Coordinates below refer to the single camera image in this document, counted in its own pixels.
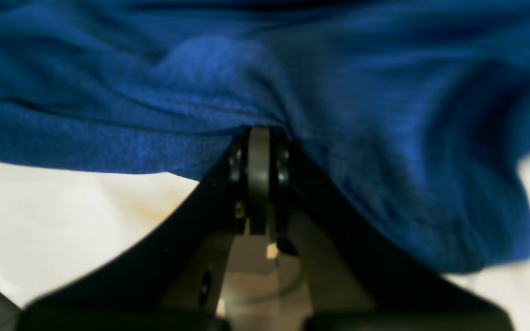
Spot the dark blue t-shirt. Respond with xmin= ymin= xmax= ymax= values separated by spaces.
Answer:
xmin=0 ymin=0 xmax=530 ymax=273

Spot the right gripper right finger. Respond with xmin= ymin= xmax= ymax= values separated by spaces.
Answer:
xmin=271 ymin=131 xmax=514 ymax=331

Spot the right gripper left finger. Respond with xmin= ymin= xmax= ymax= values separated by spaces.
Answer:
xmin=16 ymin=127 xmax=271 ymax=331

